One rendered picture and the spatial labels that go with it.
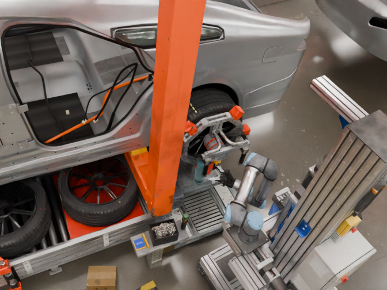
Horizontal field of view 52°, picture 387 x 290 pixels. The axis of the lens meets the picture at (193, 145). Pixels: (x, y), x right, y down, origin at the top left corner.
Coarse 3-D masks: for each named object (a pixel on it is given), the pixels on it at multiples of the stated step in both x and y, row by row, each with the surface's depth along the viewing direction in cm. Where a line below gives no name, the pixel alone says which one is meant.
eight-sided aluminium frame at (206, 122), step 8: (200, 120) 303; (208, 120) 305; (216, 120) 303; (224, 120) 306; (232, 120) 312; (200, 128) 301; (184, 136) 307; (192, 136) 304; (240, 136) 335; (184, 144) 307; (184, 152) 316; (184, 160) 324; (192, 160) 330
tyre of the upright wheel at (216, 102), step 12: (192, 96) 311; (204, 96) 311; (216, 96) 313; (228, 96) 326; (192, 108) 305; (204, 108) 302; (216, 108) 305; (228, 108) 311; (192, 120) 303; (240, 120) 332; (192, 156) 342
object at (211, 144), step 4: (204, 136) 323; (208, 136) 319; (204, 140) 321; (208, 140) 318; (212, 140) 317; (220, 140) 318; (204, 144) 323; (208, 144) 317; (212, 144) 315; (216, 144) 314; (224, 144) 318; (208, 148) 318; (212, 148) 314; (216, 156) 312; (220, 156) 315; (224, 156) 318; (216, 160) 317; (220, 160) 320
